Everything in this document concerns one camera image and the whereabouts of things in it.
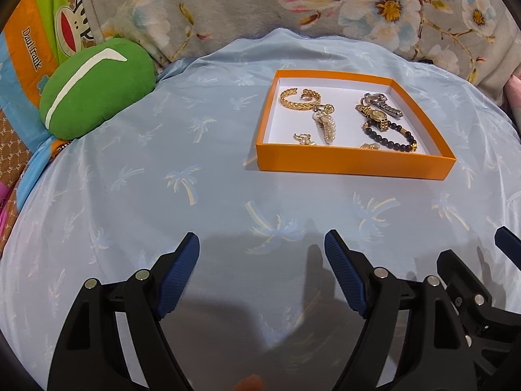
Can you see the pink pillow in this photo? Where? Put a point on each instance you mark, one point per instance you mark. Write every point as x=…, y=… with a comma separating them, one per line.
x=515, y=97

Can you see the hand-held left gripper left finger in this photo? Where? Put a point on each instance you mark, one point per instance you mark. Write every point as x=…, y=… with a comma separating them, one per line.
x=179, y=273

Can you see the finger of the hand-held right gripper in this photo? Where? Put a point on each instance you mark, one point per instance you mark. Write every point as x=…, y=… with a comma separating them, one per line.
x=464, y=281
x=511, y=248

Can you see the orange jewelry box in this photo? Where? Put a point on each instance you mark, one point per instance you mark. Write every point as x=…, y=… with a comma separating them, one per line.
x=346, y=163

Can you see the gold braided bangle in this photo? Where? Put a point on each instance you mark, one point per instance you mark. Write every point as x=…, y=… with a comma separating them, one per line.
x=290, y=106

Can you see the gold twist earring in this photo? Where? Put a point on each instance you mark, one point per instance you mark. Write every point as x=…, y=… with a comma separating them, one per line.
x=369, y=146

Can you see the green pillow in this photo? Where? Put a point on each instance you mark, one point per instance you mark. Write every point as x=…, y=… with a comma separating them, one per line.
x=93, y=89

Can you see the grey floral blanket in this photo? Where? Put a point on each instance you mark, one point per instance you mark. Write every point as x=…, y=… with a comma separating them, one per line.
x=244, y=4

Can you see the gold wristwatch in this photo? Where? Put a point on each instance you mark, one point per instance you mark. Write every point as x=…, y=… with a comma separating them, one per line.
x=376, y=115

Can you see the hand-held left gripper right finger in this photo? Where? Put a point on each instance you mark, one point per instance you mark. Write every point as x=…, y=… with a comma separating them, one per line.
x=342, y=269

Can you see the silver wristwatch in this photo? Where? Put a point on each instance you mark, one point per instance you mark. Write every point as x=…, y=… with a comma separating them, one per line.
x=388, y=109

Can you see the light blue palm-print cloth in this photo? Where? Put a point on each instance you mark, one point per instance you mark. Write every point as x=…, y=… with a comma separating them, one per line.
x=142, y=211

